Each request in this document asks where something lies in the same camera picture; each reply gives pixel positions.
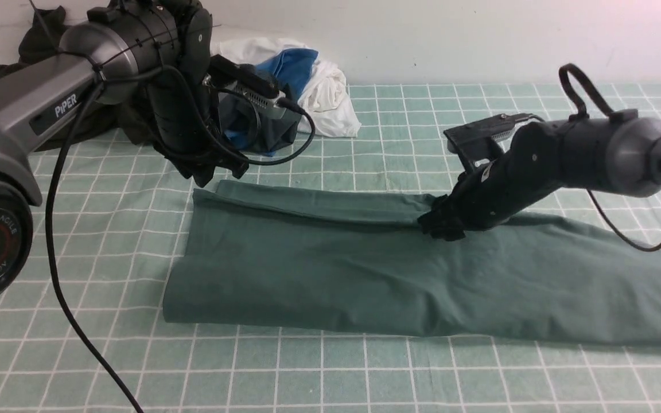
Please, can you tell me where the green long sleeve shirt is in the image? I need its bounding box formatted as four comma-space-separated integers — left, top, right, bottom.
163, 180, 661, 346

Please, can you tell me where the white crumpled garment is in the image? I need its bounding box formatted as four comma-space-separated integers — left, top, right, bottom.
211, 37, 361, 138

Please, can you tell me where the dark olive crumpled garment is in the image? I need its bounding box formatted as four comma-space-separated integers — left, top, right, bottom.
0, 7, 157, 145

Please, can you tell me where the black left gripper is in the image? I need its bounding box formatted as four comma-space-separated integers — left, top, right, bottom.
147, 1, 249, 188

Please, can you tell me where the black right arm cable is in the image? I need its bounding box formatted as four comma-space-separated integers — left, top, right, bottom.
558, 63, 661, 253

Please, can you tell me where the blue crumpled garment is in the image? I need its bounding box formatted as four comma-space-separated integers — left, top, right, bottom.
221, 48, 320, 157

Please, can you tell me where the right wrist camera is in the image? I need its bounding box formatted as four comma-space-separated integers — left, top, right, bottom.
443, 113, 544, 174

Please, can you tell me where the dark grey crumpled garment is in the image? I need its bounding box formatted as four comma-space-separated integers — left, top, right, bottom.
219, 85, 302, 157

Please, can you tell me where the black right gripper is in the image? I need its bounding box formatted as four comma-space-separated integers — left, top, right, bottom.
417, 120, 572, 241

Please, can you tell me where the green checkered tablecloth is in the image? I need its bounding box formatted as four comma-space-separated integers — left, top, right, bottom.
0, 80, 661, 412

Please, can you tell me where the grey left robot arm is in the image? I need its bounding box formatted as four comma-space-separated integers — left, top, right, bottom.
0, 1, 248, 294

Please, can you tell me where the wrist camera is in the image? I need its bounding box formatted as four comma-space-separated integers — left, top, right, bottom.
443, 113, 544, 174
204, 54, 304, 119

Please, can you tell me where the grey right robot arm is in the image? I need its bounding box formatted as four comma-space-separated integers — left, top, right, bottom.
418, 110, 661, 240

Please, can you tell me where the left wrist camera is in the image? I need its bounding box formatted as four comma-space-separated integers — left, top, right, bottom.
204, 54, 304, 119

